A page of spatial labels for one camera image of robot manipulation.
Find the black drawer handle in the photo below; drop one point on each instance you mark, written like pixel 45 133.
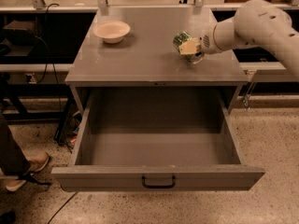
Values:
pixel 158 183

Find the white bowl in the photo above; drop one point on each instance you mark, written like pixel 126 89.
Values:
pixel 112 32

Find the dark box on shelf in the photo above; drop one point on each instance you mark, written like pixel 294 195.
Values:
pixel 21 33

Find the dark trouser leg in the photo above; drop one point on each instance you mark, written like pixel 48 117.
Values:
pixel 12 160

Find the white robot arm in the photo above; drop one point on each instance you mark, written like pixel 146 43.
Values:
pixel 256 23

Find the open grey top drawer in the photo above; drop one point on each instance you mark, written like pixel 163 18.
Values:
pixel 127 133

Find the grey metal cabinet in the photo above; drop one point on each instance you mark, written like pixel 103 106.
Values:
pixel 146 56

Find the tan shoe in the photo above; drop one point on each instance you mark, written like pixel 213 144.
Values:
pixel 36 164

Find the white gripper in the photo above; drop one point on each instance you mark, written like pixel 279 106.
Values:
pixel 206 43

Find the green soda can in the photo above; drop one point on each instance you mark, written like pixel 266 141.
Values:
pixel 179 39

